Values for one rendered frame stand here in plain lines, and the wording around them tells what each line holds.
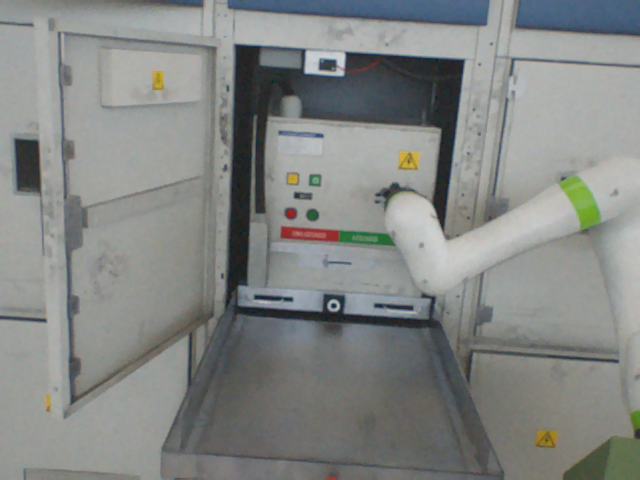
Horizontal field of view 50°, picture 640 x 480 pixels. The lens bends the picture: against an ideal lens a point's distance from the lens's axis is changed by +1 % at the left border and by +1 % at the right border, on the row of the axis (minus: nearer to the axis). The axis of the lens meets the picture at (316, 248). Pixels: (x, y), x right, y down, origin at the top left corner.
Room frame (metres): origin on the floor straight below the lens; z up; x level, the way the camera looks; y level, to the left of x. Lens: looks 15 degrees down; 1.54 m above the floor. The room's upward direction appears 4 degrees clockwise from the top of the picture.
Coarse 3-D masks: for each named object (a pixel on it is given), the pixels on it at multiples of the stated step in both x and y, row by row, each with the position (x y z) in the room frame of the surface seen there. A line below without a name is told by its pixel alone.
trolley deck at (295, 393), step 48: (240, 336) 1.63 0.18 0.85; (288, 336) 1.65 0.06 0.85; (336, 336) 1.67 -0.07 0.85; (384, 336) 1.69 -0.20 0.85; (192, 384) 1.35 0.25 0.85; (240, 384) 1.36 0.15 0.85; (288, 384) 1.38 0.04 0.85; (336, 384) 1.39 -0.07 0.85; (384, 384) 1.41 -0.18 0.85; (432, 384) 1.43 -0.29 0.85; (240, 432) 1.16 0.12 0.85; (288, 432) 1.18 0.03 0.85; (336, 432) 1.19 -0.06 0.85; (384, 432) 1.20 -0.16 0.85; (432, 432) 1.21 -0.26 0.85
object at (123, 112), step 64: (64, 64) 1.22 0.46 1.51; (128, 64) 1.39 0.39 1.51; (192, 64) 1.63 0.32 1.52; (64, 128) 1.22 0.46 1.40; (128, 128) 1.43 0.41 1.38; (192, 128) 1.69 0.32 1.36; (64, 192) 1.22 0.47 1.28; (128, 192) 1.43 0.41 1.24; (192, 192) 1.66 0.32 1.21; (64, 256) 1.19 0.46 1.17; (128, 256) 1.43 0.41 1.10; (192, 256) 1.70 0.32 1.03; (64, 320) 1.19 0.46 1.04; (128, 320) 1.43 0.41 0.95; (192, 320) 1.71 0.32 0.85; (64, 384) 1.18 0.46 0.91
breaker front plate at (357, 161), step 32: (288, 128) 1.81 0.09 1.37; (320, 128) 1.81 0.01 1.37; (352, 128) 1.81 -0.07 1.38; (384, 128) 1.81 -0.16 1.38; (288, 160) 1.81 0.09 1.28; (320, 160) 1.81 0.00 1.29; (352, 160) 1.81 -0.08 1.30; (384, 160) 1.81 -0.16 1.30; (288, 192) 1.81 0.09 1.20; (320, 192) 1.81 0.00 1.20; (352, 192) 1.81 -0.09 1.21; (288, 224) 1.81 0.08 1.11; (320, 224) 1.81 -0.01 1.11; (352, 224) 1.81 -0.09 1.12; (384, 224) 1.81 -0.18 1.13; (288, 256) 1.81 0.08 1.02; (320, 256) 1.81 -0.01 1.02; (320, 288) 1.81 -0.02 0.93; (352, 288) 1.81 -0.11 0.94; (384, 288) 1.81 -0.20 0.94; (416, 288) 1.81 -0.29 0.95
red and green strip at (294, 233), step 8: (288, 232) 1.81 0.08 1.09; (296, 232) 1.81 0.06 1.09; (304, 232) 1.81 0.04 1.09; (312, 232) 1.81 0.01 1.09; (320, 232) 1.81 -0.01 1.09; (328, 232) 1.81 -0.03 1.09; (336, 232) 1.81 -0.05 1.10; (344, 232) 1.81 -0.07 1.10; (352, 232) 1.81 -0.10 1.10; (360, 232) 1.81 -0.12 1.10; (312, 240) 1.81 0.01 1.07; (320, 240) 1.81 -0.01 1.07; (328, 240) 1.81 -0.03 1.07; (336, 240) 1.81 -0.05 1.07; (344, 240) 1.81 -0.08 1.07; (352, 240) 1.81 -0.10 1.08; (360, 240) 1.81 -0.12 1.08; (368, 240) 1.81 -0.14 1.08; (376, 240) 1.81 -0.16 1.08; (384, 240) 1.81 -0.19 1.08; (392, 240) 1.80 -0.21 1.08
